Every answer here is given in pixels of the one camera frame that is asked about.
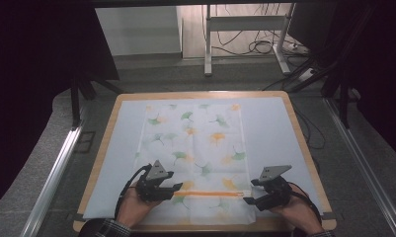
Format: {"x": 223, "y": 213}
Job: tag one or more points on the wooden table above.
{"x": 277, "y": 225}

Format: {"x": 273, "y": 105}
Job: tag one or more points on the white table mat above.
{"x": 277, "y": 131}

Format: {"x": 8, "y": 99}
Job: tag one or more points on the white cabinet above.
{"x": 139, "y": 29}

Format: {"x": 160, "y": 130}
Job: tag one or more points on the white metal desk frame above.
{"x": 245, "y": 23}

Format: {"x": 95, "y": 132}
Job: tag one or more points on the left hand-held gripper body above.
{"x": 154, "y": 189}

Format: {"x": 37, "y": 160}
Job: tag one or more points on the person's right hand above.
{"x": 299, "y": 210}

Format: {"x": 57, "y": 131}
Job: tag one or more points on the white power strip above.
{"x": 305, "y": 75}

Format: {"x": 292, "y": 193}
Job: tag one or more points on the dark floor plate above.
{"x": 85, "y": 141}

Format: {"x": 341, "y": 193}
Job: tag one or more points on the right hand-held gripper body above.
{"x": 276, "y": 194}

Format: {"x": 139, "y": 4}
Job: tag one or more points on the black metal stand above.
{"x": 343, "y": 102}
{"x": 75, "y": 102}

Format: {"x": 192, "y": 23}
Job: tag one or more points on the black curtain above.
{"x": 383, "y": 65}
{"x": 37, "y": 65}

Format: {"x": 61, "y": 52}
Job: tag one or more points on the person's left hand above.
{"x": 133, "y": 209}

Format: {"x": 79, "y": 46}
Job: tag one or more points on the white leaf-print cloth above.
{"x": 198, "y": 144}

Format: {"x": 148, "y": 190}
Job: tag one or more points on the aluminium rail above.
{"x": 50, "y": 184}
{"x": 363, "y": 164}

